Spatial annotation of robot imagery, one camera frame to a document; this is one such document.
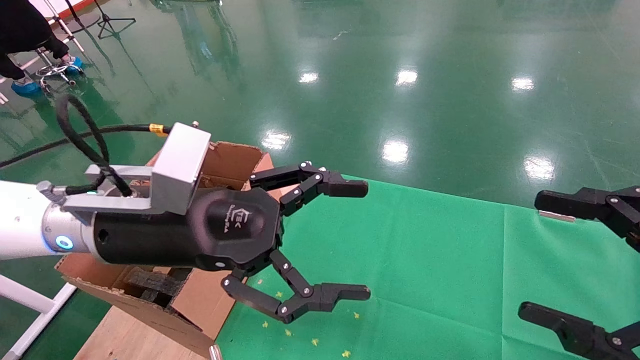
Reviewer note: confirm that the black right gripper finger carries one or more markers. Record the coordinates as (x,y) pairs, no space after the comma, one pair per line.
(600,205)
(580,337)

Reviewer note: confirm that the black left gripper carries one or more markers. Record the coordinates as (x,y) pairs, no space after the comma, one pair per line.
(150,240)

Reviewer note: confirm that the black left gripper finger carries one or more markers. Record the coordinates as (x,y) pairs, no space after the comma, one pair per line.
(320,182)
(320,296)

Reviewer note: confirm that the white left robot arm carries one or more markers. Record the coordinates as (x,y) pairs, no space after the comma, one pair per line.
(20,220)

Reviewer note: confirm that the large open cardboard carton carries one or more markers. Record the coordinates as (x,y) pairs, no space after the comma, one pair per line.
(232,160)

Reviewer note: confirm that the black foam block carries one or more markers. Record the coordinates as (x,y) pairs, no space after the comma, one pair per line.
(155,282)

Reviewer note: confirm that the silver metal clip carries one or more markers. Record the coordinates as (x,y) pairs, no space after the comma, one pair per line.
(557,217)
(215,353)

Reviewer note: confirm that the green table cloth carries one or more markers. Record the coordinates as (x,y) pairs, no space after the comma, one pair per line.
(450,275)

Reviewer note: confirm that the blue shoe cover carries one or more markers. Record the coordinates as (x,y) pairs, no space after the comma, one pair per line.
(26,88)
(75,66)

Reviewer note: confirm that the rolling stool base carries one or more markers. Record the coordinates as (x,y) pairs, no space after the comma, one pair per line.
(52,71)

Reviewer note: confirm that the white desk with thin legs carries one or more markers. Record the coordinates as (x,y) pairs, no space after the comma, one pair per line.
(75,41)

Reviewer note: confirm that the black tripod stand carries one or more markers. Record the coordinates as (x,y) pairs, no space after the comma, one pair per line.
(106,20)

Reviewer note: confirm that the black round base stand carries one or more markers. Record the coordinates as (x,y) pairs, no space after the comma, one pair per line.
(87,22)

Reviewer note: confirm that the person in black clothes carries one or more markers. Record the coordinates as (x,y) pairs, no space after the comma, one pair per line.
(20,25)

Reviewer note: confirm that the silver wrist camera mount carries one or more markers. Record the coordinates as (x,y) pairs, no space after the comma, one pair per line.
(177,160)

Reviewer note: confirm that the white metal floor frame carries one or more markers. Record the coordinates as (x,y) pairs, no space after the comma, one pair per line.
(25,295)

